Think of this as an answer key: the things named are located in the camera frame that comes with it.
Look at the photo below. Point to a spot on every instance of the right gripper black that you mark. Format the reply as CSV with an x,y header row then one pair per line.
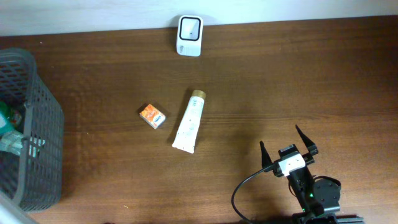
x,y
311,147

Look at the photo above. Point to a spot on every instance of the white cream tube gold cap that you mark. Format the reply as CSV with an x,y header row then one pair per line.
x,y
188,129

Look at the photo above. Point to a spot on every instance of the small orange box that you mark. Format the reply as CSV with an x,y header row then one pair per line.
x,y
152,116

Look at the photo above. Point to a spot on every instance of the green capped bottle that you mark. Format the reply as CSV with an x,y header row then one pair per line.
x,y
10,118

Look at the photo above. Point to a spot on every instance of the mint green tissue pack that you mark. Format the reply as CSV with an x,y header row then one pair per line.
x,y
12,142

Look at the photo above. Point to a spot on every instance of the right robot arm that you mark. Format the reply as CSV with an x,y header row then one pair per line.
x,y
318,196

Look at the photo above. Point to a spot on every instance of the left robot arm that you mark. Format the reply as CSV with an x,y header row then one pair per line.
x,y
12,214

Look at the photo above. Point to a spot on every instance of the grey plastic mesh basket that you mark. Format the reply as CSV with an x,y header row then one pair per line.
x,y
33,180

